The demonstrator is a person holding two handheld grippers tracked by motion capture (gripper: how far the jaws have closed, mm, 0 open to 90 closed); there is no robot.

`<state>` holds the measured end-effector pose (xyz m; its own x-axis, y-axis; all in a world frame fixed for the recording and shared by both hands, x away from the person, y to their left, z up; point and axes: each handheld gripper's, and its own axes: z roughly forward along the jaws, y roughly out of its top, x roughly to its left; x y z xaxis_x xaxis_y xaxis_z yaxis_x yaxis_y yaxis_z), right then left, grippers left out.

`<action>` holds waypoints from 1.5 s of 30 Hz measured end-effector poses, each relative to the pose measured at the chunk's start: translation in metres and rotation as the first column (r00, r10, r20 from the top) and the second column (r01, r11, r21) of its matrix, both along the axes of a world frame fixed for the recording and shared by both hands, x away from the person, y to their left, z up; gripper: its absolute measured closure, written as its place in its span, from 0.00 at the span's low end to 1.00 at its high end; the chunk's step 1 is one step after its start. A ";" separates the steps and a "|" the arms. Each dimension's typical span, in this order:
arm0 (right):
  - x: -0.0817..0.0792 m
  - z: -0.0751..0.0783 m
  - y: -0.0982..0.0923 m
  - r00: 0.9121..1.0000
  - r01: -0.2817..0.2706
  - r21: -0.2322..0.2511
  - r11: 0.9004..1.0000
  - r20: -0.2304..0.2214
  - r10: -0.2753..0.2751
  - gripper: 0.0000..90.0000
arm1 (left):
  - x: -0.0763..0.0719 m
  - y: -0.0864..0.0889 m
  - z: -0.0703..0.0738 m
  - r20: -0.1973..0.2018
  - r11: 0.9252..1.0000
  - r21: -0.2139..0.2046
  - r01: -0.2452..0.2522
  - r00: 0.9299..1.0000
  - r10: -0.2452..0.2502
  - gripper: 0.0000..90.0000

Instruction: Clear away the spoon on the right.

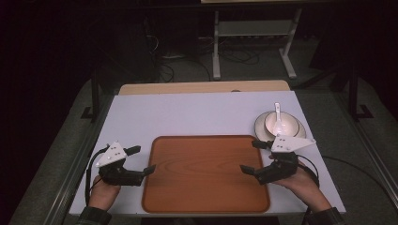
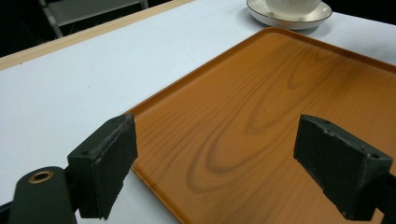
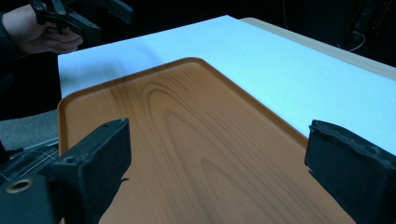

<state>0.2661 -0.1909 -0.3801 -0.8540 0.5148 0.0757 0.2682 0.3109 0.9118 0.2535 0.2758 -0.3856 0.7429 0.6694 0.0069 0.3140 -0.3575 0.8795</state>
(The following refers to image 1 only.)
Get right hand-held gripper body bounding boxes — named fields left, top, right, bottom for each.
left=254, top=134, right=317, bottom=186

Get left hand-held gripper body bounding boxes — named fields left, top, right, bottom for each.
left=95, top=141, right=147, bottom=188

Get person's right hand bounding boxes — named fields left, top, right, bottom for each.
left=268, top=154, right=332, bottom=213

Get person's left hand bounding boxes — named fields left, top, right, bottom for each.
left=88, top=174, right=122, bottom=211

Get white bowl on saucer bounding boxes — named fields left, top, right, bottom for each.
left=253, top=111, right=307, bottom=143

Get white ceramic bowl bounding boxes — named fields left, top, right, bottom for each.
left=264, top=111, right=301, bottom=138

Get white ceramic spoon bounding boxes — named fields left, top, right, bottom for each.
left=272, top=101, right=287, bottom=136

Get brown wooden tray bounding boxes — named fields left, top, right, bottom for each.
left=141, top=134, right=272, bottom=215

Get black stand leg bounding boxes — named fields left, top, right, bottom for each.
left=80, top=67, right=101, bottom=124
left=347, top=67, right=375, bottom=122

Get light wooden table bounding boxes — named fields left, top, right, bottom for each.
left=118, top=80, right=291, bottom=96

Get white metal stand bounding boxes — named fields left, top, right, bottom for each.
left=211, top=8, right=303, bottom=82

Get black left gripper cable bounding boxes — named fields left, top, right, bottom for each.
left=84, top=145, right=110, bottom=208

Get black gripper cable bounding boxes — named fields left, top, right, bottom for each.
left=296, top=154, right=390, bottom=201
left=84, top=145, right=110, bottom=208

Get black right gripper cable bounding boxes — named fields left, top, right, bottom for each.
left=296, top=154, right=390, bottom=201

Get metal floor rail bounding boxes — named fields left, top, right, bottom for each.
left=46, top=93, right=115, bottom=225
left=336, top=93, right=398, bottom=203

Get black floor cables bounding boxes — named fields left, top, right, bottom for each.
left=143, top=18, right=261, bottom=83

